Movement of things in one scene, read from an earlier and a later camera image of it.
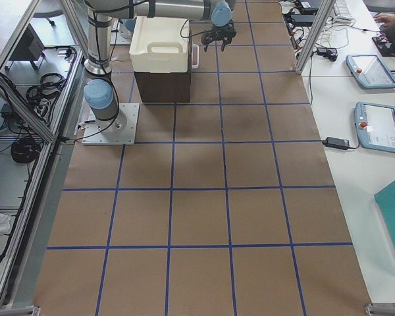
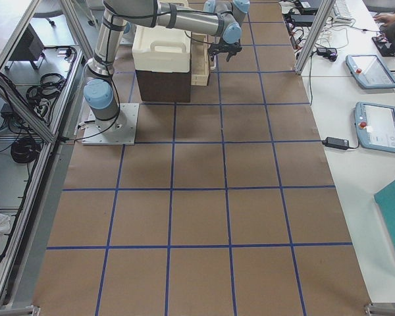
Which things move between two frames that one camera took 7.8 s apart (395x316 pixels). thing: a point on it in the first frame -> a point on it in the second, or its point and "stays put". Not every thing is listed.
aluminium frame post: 319,26 stays put
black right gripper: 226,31 -> 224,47
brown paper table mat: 226,207 stays put
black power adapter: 336,143 stays put
